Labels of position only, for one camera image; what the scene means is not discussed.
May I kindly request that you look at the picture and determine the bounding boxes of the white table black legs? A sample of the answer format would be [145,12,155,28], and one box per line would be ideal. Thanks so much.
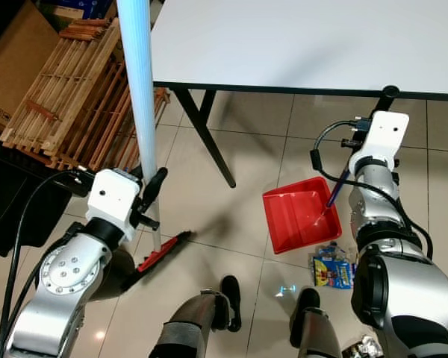
[151,0,448,187]

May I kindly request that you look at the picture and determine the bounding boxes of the robot left leg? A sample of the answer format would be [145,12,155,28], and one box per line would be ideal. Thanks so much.
[149,276,243,358]

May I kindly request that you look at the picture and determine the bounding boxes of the crumpled silver foil wrapper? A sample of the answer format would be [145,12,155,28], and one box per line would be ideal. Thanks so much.
[347,336,383,358]

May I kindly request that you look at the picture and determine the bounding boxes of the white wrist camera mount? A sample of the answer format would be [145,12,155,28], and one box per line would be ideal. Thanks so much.
[349,110,410,176]
[86,169,143,244]

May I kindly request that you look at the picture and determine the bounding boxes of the red dustpan blue handle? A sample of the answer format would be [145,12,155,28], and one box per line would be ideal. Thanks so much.
[263,84,401,254]

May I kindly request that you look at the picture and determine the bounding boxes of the blue carton box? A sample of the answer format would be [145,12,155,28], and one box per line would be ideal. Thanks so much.
[60,0,114,19]

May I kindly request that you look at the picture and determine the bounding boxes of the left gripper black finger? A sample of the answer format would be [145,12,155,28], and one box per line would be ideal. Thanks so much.
[142,167,170,219]

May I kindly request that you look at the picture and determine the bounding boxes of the light blue handled red broom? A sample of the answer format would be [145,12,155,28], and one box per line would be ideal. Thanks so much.
[116,0,192,274]

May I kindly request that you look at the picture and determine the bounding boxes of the robot right leg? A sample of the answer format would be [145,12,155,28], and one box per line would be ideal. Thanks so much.
[287,287,344,358]

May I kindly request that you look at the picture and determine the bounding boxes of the folded wooden slat rack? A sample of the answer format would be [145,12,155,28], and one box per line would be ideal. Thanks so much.
[0,16,171,172]

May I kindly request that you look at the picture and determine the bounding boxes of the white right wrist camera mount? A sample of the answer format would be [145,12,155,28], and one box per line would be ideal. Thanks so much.
[349,110,410,176]

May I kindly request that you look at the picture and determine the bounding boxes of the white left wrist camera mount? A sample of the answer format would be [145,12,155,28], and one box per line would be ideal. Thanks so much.
[86,169,143,244]

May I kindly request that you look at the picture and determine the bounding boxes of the black round waste bin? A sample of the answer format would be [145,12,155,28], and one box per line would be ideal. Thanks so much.
[97,246,143,299]

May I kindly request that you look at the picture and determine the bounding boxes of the colourful blue snack packet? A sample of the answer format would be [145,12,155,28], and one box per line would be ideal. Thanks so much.
[312,245,355,290]

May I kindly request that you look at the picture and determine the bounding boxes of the robot leg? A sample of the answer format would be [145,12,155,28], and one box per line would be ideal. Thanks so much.
[287,287,344,358]
[149,276,243,358]

